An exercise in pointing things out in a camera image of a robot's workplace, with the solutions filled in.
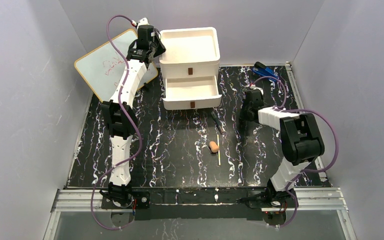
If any dark double-ended makeup stick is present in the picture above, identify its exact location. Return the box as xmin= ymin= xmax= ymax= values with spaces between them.
xmin=211 ymin=111 xmax=224 ymax=135

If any white plastic drawer organizer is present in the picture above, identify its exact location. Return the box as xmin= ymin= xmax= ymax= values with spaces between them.
xmin=159 ymin=27 xmax=221 ymax=79

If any white organizer drawer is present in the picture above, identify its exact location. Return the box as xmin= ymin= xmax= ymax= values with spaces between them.
xmin=162 ymin=75 xmax=222 ymax=111

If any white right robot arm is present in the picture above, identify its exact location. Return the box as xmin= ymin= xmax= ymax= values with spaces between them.
xmin=240 ymin=88 xmax=325 ymax=202

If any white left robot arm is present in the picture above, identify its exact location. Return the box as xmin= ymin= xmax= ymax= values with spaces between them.
xmin=100 ymin=24 xmax=166 ymax=205

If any beige makeup sponge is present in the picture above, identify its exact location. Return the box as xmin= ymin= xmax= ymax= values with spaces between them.
xmin=208 ymin=141 xmax=218 ymax=154

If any blue black stapler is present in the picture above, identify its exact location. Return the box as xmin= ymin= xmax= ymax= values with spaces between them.
xmin=251 ymin=61 xmax=279 ymax=79

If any yellow framed whiteboard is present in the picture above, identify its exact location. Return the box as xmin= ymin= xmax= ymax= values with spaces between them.
xmin=74 ymin=29 xmax=159 ymax=102

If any thin wooden stick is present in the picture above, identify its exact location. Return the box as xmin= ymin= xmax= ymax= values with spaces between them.
xmin=216 ymin=134 xmax=221 ymax=167

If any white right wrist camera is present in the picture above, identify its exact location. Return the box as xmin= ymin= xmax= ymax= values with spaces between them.
xmin=249 ymin=85 xmax=264 ymax=95

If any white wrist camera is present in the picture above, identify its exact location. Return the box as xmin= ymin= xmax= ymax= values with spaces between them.
xmin=136 ymin=17 xmax=149 ymax=29
xmin=249 ymin=85 xmax=264 ymax=95

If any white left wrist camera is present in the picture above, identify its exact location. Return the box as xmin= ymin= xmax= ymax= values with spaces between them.
xmin=136 ymin=17 xmax=149 ymax=29

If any aluminium frame rail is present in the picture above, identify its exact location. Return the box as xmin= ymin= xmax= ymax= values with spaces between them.
xmin=51 ymin=187 xmax=348 ymax=212

